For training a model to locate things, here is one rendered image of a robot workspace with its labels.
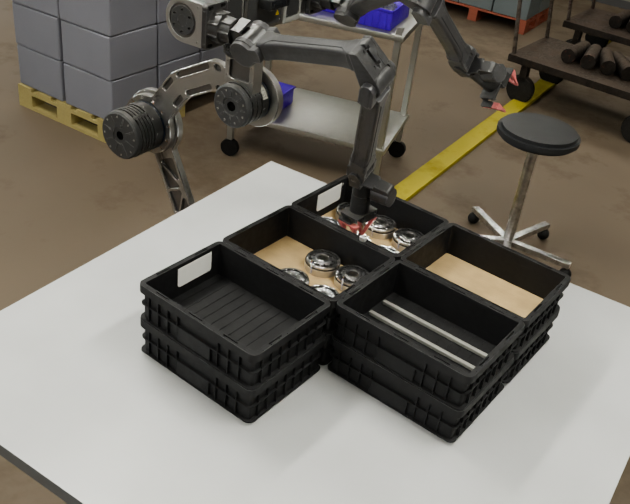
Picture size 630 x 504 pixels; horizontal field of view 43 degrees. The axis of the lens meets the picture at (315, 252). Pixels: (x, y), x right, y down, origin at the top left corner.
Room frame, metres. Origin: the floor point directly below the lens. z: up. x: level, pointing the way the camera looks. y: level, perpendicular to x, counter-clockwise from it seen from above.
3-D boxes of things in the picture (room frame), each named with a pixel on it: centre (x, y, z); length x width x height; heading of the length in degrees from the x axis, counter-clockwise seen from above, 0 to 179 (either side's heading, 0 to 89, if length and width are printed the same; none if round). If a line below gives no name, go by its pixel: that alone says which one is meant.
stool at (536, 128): (3.48, -0.99, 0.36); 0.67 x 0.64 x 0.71; 151
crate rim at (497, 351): (1.64, -0.31, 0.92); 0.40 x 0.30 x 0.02; 56
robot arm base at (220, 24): (2.08, 0.32, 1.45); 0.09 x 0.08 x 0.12; 151
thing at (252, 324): (1.62, 0.19, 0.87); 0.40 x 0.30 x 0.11; 56
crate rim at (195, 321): (1.62, 0.19, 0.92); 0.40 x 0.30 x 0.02; 56
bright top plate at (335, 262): (1.93, -0.03, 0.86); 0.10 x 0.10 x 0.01
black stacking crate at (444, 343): (1.64, -0.31, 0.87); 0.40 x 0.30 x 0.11; 56
